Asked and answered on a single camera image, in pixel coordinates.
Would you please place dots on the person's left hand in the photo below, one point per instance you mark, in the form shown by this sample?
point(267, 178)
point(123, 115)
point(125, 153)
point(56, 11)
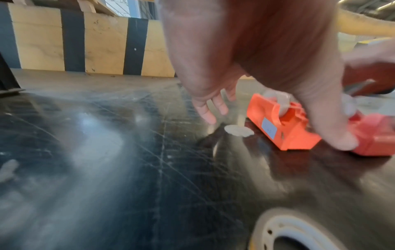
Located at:
point(247, 44)

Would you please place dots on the person's right hand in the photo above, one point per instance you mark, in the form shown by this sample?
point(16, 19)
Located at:
point(373, 63)

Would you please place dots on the white tape spool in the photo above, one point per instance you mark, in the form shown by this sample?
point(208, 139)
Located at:
point(282, 107)
point(349, 106)

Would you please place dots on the pink plastic bracket part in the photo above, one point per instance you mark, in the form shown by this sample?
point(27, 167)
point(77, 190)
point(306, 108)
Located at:
point(379, 139)

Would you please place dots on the orange plastic bracket part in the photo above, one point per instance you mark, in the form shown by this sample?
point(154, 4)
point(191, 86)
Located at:
point(287, 136)

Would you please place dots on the steel ball bearing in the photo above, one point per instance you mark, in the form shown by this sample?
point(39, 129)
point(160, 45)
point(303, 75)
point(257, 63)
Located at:
point(265, 227)

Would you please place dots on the white sticker scrap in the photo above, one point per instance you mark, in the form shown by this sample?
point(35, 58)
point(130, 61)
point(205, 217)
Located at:
point(239, 130)

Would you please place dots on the yellow black striped barrier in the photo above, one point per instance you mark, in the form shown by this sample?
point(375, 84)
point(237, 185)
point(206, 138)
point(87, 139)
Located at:
point(105, 44)

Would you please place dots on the wooden pallet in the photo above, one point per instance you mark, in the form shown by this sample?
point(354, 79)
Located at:
point(86, 6)

